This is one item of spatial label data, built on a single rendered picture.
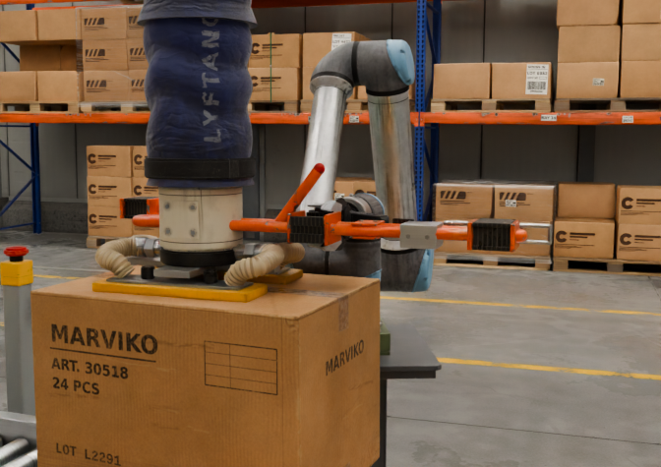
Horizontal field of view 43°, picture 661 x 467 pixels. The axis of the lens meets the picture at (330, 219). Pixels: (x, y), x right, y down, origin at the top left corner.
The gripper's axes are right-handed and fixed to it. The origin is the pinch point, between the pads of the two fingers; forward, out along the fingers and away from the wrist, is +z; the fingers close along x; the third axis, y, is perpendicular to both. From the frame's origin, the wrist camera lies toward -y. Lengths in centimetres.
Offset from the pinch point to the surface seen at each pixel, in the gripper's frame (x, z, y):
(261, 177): -40, -827, 363
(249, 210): -83, -825, 378
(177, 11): 41.0, 10.8, 26.3
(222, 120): 20.7, 5.1, 19.8
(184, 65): 31.1, 9.4, 25.7
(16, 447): -66, -25, 95
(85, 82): 75, -690, 527
